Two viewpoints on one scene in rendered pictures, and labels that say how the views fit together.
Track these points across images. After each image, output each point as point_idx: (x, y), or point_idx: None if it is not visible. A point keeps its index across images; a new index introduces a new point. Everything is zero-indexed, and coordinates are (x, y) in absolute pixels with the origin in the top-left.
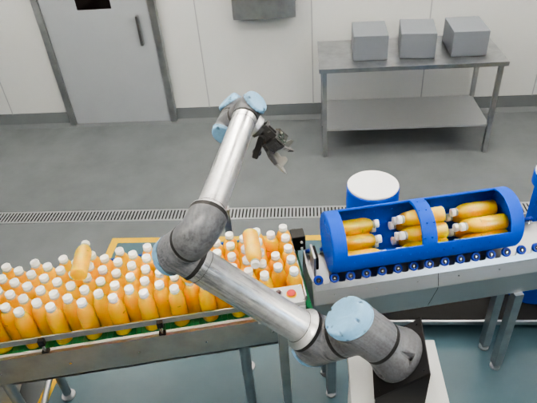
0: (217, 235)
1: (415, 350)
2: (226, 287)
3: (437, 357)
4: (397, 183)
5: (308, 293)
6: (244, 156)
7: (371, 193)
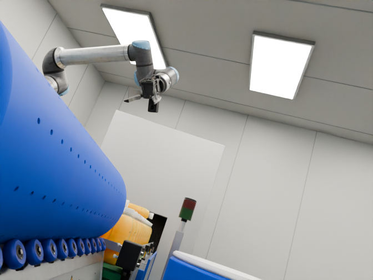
0: (45, 55)
1: None
2: None
3: None
4: (231, 272)
5: None
6: (96, 50)
7: (197, 258)
